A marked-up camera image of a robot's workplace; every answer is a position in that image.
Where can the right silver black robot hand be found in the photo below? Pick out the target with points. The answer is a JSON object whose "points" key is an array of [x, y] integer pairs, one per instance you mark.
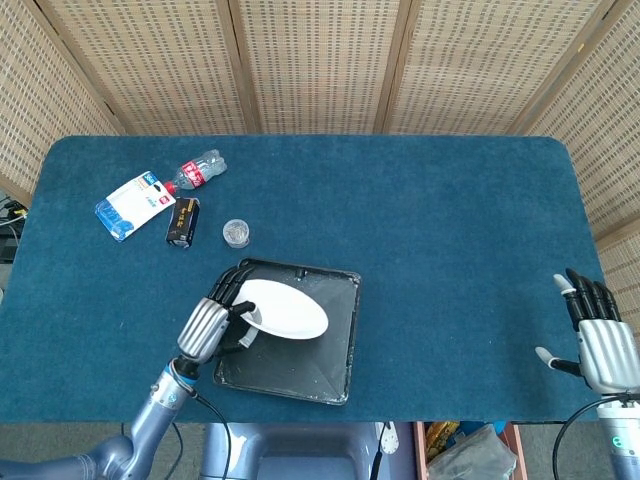
{"points": [[602, 355]]}

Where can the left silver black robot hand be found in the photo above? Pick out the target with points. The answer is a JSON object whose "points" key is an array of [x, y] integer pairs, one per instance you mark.
{"points": [[212, 325]]}

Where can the white round plate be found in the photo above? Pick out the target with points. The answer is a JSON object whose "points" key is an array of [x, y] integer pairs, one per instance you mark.
{"points": [[287, 310]]}

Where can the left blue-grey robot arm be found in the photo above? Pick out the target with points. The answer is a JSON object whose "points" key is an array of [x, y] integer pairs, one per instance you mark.
{"points": [[130, 435]]}

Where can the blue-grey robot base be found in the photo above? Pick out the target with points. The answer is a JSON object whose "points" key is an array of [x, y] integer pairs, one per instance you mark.
{"points": [[290, 452]]}

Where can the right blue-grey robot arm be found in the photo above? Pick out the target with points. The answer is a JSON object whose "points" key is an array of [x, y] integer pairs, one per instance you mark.
{"points": [[617, 440]]}

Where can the black square tray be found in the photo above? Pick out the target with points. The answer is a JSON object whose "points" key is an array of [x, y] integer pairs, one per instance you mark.
{"points": [[300, 360]]}

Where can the small clear round container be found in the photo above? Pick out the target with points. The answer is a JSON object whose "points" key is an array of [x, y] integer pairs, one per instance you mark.
{"points": [[236, 233]]}

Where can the black box with gold print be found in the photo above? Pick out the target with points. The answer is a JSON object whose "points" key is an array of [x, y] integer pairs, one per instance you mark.
{"points": [[183, 223]]}

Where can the white blue plastic package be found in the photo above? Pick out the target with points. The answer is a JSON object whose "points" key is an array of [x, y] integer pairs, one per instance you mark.
{"points": [[132, 205]]}

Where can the clear plastic cola bottle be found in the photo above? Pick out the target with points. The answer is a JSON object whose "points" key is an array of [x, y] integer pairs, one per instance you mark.
{"points": [[196, 171]]}

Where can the wooden crate with bags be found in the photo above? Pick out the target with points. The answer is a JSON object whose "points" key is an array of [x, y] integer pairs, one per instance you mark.
{"points": [[470, 452]]}

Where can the white oval tag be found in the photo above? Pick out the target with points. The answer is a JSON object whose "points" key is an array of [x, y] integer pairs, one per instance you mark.
{"points": [[388, 441]]}

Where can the dark blue table cloth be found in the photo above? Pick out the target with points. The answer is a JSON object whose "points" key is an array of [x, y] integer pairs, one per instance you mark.
{"points": [[425, 225]]}

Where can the woven bamboo folding screen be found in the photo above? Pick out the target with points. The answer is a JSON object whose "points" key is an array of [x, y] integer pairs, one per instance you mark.
{"points": [[320, 65]]}

